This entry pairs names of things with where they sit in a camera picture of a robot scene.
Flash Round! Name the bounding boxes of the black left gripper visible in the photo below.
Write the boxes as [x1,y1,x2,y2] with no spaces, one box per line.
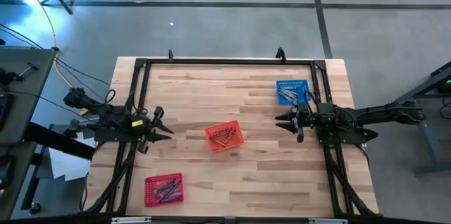
[136,106,175,155]

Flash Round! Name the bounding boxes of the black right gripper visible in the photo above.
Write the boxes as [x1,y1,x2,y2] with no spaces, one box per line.
[274,100,316,144]

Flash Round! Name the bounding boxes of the orange plastic basket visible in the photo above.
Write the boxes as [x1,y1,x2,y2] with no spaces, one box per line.
[204,119,246,154]

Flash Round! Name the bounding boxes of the blue plastic basket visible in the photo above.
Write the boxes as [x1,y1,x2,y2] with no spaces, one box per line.
[276,79,312,106]

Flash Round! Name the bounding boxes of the red plastic basket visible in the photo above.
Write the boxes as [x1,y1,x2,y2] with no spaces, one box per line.
[143,173,185,209]

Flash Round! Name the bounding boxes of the white paper sheets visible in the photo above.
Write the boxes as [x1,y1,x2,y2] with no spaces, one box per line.
[48,135,93,182]

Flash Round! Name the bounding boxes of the black diagonal beam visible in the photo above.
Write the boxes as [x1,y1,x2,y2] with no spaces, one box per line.
[23,121,97,161]

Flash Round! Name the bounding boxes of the grey side table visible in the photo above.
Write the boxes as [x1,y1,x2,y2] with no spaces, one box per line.
[0,46,57,147]

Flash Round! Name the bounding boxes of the black caster wheel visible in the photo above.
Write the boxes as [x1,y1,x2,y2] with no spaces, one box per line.
[28,201,42,216]

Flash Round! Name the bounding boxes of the black computer mouse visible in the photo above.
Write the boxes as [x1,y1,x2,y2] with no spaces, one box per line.
[0,155,15,189]

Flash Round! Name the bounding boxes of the dark grey desk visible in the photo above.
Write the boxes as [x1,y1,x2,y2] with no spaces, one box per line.
[0,142,36,220]

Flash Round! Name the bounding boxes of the black device green light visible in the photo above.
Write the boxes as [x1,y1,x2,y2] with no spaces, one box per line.
[435,75,451,94]

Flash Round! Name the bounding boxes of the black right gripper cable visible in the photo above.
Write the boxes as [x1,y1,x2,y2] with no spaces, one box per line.
[303,90,320,114]

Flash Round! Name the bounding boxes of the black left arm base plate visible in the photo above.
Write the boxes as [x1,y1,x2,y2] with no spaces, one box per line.
[94,118,146,144]

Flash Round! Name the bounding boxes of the black cable bundle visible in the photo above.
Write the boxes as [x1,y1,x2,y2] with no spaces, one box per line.
[82,142,139,215]
[323,144,376,217]

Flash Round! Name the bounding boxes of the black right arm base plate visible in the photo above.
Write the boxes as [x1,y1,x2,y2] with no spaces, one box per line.
[315,118,380,147]

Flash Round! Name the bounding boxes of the black aluminium table frame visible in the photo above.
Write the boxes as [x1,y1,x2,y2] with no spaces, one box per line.
[82,56,380,218]

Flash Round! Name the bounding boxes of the white edge bracket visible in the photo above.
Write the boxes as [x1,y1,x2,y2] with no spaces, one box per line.
[111,216,152,224]
[307,217,349,224]

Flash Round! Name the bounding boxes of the grey metal desk frame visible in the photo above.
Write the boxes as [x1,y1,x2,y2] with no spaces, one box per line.
[387,60,451,176]

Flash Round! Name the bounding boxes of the yellow cable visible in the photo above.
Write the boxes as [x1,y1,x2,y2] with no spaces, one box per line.
[16,0,75,89]

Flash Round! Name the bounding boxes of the black floor cable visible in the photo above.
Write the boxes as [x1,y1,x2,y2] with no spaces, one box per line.
[0,23,112,87]

